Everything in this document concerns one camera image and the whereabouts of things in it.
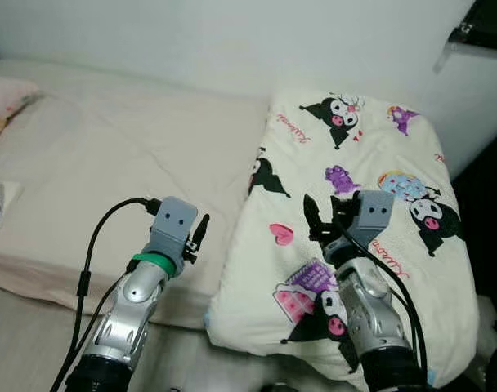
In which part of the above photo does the cartoon print cream blanket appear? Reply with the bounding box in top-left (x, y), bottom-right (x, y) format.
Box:
top-left (206, 88), bottom-right (481, 390)

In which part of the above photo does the cream sheeted mattress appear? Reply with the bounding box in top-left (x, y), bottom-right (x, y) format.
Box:
top-left (0, 57), bottom-right (274, 329)

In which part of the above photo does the pink dotted pillow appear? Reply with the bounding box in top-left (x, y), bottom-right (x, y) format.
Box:
top-left (0, 73), bottom-right (42, 149)

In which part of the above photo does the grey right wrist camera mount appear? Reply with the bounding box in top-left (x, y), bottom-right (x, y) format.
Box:
top-left (349, 189), bottom-right (396, 251)

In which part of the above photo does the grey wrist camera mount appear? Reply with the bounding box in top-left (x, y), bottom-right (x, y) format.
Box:
top-left (349, 189), bottom-right (396, 251)
top-left (150, 196), bottom-right (199, 259)

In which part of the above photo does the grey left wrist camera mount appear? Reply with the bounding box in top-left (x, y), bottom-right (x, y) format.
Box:
top-left (150, 196), bottom-right (199, 259)

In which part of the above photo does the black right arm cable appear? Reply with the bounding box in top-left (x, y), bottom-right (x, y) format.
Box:
top-left (330, 220), bottom-right (430, 386)

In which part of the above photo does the clear plastic bracket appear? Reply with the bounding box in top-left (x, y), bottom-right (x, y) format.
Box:
top-left (432, 23), bottom-right (472, 75)

